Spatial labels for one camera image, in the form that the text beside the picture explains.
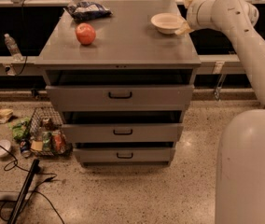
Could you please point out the white paper bowl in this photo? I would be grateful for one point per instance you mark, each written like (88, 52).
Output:
(167, 23)

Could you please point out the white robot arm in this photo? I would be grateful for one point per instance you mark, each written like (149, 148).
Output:
(240, 168)

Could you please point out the blue chip bag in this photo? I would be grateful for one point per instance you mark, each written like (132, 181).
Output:
(87, 11)

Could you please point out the green snack bag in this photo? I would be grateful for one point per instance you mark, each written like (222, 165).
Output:
(20, 129)

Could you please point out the white bowl on floor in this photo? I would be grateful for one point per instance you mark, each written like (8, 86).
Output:
(5, 147)

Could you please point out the grey drawer cabinet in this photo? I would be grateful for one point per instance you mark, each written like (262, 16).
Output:
(127, 51)

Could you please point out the top grey drawer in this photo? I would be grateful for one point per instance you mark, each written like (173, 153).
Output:
(120, 98)

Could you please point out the grey drawer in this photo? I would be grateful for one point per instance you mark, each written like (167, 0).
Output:
(116, 133)
(113, 155)
(120, 98)

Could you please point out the red apple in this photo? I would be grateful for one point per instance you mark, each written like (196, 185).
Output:
(85, 34)

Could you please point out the middle grey drawer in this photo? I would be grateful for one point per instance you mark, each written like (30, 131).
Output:
(116, 133)

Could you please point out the bottom grey drawer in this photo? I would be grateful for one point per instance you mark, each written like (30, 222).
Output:
(113, 155)

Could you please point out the red can in basket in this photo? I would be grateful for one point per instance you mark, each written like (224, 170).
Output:
(58, 142)

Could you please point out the clear plastic water bottle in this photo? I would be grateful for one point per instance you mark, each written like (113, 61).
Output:
(13, 48)

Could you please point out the green can in basket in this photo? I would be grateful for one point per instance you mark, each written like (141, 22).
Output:
(46, 139)

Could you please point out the blue soda can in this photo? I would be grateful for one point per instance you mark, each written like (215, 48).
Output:
(25, 148)

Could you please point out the black bar on floor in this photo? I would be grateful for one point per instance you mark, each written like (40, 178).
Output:
(24, 190)

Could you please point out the wire mesh basket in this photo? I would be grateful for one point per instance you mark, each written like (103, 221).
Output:
(46, 119)

